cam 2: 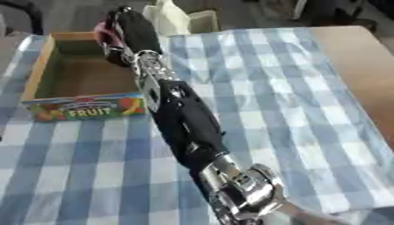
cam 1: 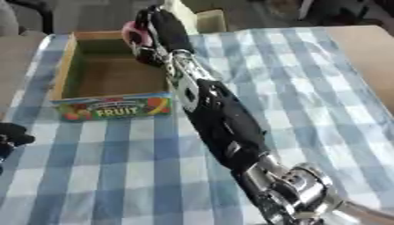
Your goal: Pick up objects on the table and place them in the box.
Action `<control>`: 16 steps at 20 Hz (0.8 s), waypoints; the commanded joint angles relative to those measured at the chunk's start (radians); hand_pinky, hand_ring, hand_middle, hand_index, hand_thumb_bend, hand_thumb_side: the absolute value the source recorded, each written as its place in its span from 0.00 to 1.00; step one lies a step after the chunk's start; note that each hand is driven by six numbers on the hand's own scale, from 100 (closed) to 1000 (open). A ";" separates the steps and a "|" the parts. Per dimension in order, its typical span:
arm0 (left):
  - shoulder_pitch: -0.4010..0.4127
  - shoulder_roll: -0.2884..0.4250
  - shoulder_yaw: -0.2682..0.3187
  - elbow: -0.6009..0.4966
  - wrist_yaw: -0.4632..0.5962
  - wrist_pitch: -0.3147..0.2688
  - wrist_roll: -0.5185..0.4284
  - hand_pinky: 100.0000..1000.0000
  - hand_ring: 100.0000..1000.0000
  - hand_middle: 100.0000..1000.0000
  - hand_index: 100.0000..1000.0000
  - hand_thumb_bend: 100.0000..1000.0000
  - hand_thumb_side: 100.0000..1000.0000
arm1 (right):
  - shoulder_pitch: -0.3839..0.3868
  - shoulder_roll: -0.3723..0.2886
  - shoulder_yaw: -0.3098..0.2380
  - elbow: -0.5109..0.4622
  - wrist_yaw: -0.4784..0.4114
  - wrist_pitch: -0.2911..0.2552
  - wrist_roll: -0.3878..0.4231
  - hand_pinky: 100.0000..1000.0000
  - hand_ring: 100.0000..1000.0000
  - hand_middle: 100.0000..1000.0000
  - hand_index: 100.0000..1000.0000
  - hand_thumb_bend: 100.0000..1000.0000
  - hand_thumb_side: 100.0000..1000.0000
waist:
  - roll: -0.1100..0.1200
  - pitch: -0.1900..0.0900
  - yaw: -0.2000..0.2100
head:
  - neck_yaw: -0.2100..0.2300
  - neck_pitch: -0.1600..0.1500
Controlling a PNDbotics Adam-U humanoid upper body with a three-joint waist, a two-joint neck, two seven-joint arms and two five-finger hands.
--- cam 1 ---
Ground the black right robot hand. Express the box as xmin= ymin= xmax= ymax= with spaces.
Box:
xmin=126 ymin=4 xmax=197 ymax=68

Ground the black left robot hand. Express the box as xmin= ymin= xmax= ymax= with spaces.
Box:
xmin=0 ymin=122 xmax=37 ymax=175

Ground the pink round object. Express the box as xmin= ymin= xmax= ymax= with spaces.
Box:
xmin=120 ymin=20 xmax=154 ymax=48

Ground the small cardboard box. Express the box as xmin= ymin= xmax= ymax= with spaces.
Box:
xmin=195 ymin=9 xmax=228 ymax=34

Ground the cardboard box with fruit print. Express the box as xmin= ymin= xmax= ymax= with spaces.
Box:
xmin=47 ymin=30 xmax=174 ymax=122

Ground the black chair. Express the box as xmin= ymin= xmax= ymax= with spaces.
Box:
xmin=4 ymin=0 xmax=55 ymax=35

